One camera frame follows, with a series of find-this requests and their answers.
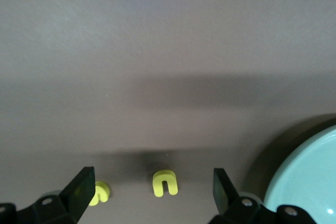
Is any light green plate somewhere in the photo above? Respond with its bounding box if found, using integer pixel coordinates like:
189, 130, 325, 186
263, 125, 336, 224

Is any yellow letter n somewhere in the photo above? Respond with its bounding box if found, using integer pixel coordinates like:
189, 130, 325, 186
152, 169, 179, 198

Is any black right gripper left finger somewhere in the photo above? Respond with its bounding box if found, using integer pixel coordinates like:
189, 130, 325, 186
0, 166, 96, 224

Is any yellow letter s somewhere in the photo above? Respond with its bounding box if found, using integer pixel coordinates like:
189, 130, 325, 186
88, 180, 111, 206

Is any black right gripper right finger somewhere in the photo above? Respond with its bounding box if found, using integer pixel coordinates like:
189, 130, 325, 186
208, 167, 319, 224

